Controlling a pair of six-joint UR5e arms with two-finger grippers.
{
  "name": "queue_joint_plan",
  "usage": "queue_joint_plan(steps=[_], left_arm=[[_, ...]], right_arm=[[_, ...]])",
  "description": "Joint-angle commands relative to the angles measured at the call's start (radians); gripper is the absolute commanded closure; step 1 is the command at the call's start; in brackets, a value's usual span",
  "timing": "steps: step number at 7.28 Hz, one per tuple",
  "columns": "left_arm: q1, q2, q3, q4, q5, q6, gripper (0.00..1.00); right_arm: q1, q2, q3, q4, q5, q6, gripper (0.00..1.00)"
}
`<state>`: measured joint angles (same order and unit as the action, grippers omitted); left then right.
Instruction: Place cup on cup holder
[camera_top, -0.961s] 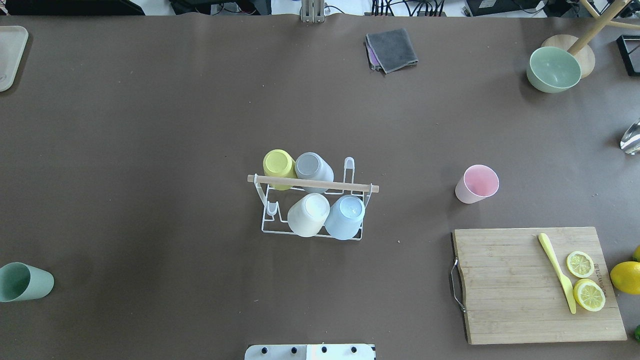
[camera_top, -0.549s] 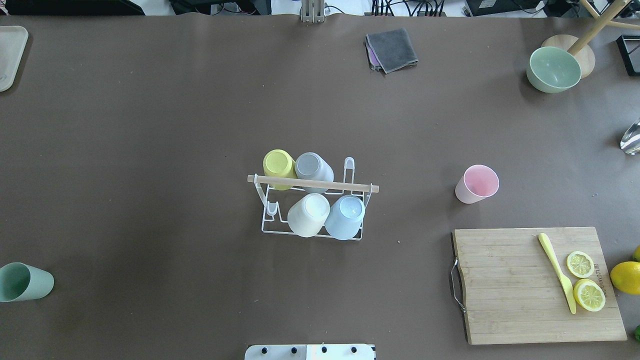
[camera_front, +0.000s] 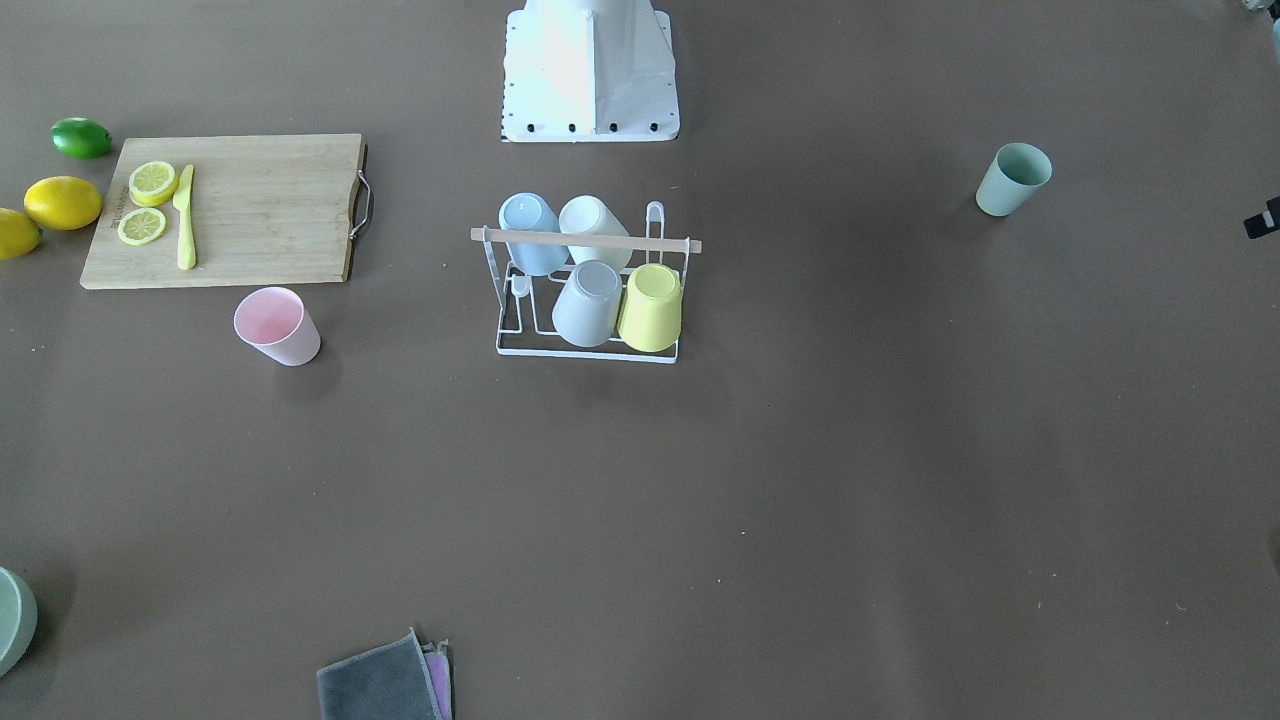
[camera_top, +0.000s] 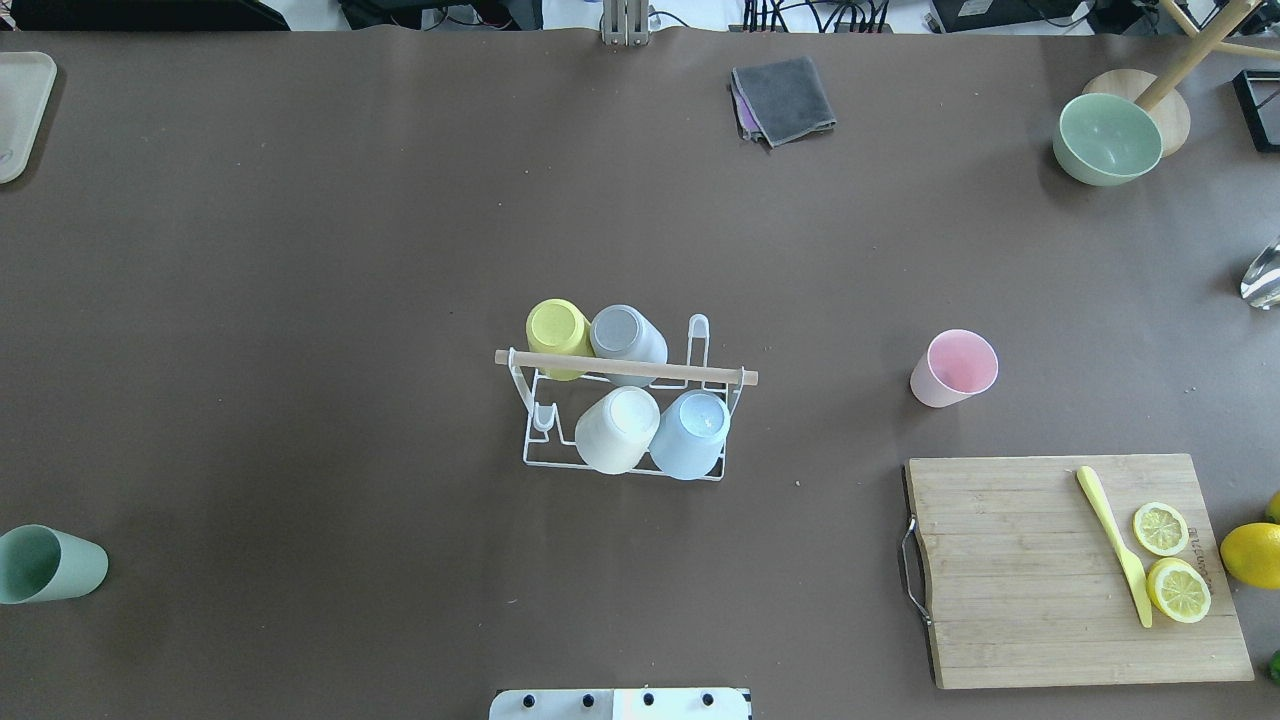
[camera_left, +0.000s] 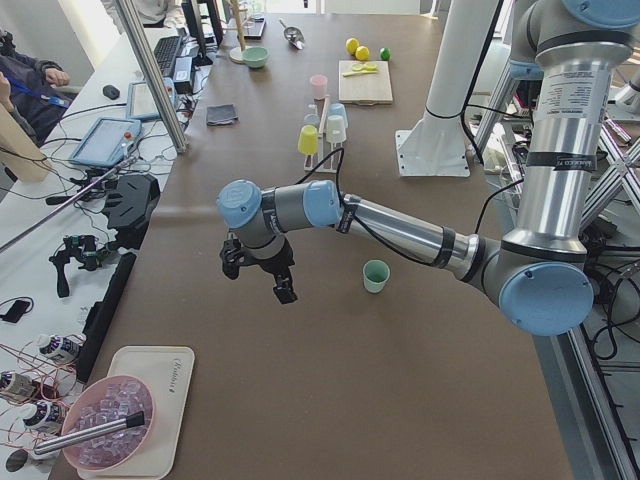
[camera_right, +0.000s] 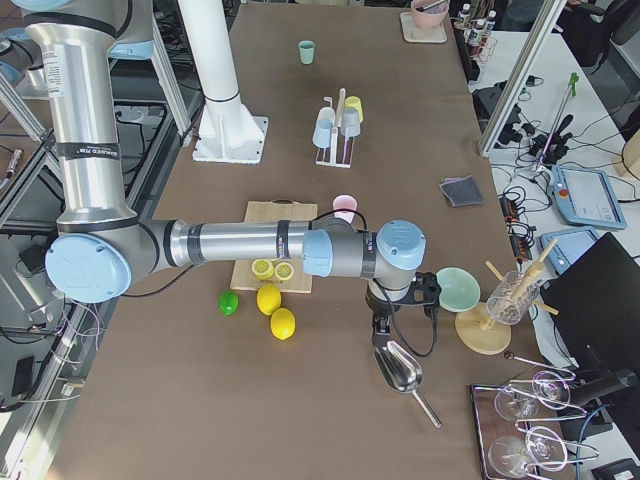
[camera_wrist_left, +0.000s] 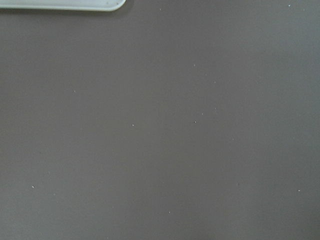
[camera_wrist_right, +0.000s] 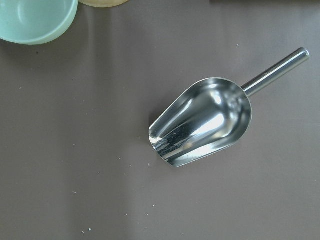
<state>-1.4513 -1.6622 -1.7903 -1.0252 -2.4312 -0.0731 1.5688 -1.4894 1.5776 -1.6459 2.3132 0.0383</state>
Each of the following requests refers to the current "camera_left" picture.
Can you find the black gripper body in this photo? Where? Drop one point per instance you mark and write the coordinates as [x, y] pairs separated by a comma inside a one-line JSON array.
[[283, 261]]

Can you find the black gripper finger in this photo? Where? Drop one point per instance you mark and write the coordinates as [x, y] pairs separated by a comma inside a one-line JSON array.
[[284, 290], [232, 257]]

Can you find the mint green cup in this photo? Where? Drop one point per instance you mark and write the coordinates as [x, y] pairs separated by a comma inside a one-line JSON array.
[[376, 274]]

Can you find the pink cup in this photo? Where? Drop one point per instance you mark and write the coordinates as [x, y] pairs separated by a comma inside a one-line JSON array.
[[319, 86]]

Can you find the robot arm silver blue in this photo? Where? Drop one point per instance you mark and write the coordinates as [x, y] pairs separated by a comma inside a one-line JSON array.
[[534, 274]]

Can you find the yellow cup on rack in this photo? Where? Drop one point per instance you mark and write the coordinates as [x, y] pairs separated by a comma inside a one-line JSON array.
[[308, 140]]

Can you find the grey cup on rack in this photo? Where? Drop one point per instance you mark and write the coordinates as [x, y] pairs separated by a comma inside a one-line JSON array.
[[311, 119]]

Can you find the white cup on rack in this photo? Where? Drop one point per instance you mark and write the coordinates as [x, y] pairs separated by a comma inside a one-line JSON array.
[[335, 129]]

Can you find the light blue cup on rack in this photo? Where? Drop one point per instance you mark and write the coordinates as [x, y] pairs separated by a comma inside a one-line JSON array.
[[338, 109]]

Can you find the black plastic housing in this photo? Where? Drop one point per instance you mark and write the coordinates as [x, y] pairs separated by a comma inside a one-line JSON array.
[[129, 207]]

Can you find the cream plastic tray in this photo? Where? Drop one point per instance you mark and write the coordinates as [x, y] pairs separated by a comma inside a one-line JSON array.
[[166, 371]]

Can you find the grey folded cloth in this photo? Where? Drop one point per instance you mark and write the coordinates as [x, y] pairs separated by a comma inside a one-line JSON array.
[[221, 115]]

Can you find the black bar on desk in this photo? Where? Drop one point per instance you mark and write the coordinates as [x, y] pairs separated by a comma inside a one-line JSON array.
[[100, 318]]

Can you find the blue teach pendant tablet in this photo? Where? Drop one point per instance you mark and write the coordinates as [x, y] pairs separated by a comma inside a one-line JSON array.
[[106, 142]]

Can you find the metal reacher stick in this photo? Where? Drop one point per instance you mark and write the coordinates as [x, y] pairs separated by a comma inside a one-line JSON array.
[[126, 162]]

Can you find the small bottle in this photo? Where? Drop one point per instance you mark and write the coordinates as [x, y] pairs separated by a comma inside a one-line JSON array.
[[18, 387], [43, 416], [59, 349]]

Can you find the metal muddler with black tip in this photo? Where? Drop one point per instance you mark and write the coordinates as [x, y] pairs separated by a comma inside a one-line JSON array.
[[131, 421]]

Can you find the mint green bowl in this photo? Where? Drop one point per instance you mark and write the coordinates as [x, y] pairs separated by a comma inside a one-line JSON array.
[[255, 57]]

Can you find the wooden cutting board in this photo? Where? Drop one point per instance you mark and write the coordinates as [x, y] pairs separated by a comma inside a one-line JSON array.
[[365, 89]]

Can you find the wooden mug tree stand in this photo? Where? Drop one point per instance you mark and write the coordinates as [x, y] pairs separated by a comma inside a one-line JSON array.
[[236, 54]]

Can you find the black computer mouse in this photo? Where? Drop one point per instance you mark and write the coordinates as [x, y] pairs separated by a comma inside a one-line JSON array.
[[111, 92]]

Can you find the yellow plastic knife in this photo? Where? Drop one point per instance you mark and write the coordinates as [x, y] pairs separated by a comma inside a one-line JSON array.
[[353, 73]]

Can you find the black keyboard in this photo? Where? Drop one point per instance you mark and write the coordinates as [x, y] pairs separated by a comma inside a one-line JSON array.
[[166, 51]]

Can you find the black smartphone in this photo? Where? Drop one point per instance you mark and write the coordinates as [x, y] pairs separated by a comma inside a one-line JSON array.
[[16, 311]]

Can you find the metal scoop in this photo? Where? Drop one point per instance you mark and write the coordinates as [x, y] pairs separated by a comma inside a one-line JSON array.
[[293, 35]]

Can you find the whole yellow lemon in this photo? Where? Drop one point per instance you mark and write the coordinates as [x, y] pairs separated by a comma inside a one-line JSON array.
[[352, 44], [362, 53]]

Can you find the green lime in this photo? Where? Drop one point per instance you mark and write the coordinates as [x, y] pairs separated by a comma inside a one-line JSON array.
[[385, 54]]

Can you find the seated person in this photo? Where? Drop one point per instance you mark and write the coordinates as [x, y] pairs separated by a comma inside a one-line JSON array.
[[28, 90]]

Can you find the white wire cup rack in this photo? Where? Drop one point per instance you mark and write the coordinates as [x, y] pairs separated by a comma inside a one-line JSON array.
[[325, 158]]

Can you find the aluminium frame post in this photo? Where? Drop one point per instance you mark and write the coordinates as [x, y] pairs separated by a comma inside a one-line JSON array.
[[149, 67]]

